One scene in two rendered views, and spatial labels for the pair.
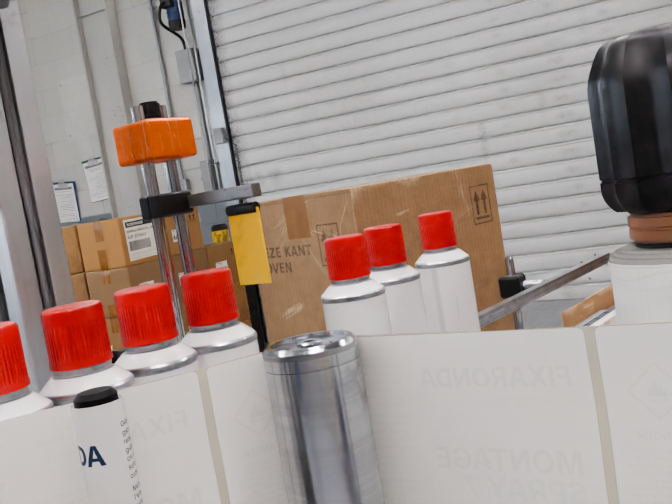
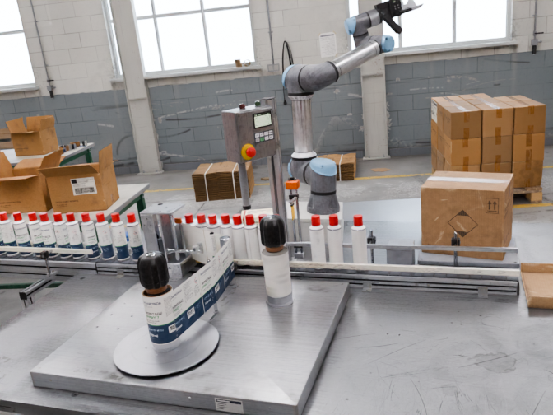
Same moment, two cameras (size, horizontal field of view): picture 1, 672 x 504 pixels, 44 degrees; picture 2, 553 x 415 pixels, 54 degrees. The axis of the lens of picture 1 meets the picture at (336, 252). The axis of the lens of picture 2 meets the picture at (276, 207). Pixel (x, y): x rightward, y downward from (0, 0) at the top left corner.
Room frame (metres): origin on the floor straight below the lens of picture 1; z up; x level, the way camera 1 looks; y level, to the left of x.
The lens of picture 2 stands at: (-0.04, -1.75, 1.73)
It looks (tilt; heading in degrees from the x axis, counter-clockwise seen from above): 18 degrees down; 72
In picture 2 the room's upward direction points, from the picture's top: 6 degrees counter-clockwise
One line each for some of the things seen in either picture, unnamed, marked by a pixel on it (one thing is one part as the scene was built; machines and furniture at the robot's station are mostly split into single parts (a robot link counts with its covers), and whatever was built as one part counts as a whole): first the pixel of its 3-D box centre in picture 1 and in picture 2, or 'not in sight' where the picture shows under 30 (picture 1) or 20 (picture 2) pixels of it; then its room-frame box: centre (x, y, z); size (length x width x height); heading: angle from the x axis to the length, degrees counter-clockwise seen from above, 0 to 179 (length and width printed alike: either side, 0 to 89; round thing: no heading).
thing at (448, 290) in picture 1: (451, 318); (359, 242); (0.79, -0.10, 0.98); 0.05 x 0.05 x 0.20
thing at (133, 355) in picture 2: not in sight; (167, 345); (0.05, -0.29, 0.89); 0.31 x 0.31 x 0.01
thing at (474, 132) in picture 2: not in sight; (481, 145); (3.64, 2.73, 0.45); 1.20 x 0.84 x 0.89; 64
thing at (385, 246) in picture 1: (400, 342); (335, 241); (0.72, -0.04, 0.98); 0.05 x 0.05 x 0.20
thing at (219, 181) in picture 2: not in sight; (224, 179); (1.31, 4.32, 0.16); 0.65 x 0.54 x 0.32; 157
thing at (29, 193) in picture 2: not in sight; (28, 180); (-0.49, 2.13, 0.96); 0.53 x 0.45 x 0.37; 64
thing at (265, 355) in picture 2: not in sight; (205, 328); (0.18, -0.19, 0.86); 0.80 x 0.67 x 0.05; 142
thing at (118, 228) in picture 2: not in sight; (119, 236); (-0.01, 0.52, 0.98); 0.05 x 0.05 x 0.20
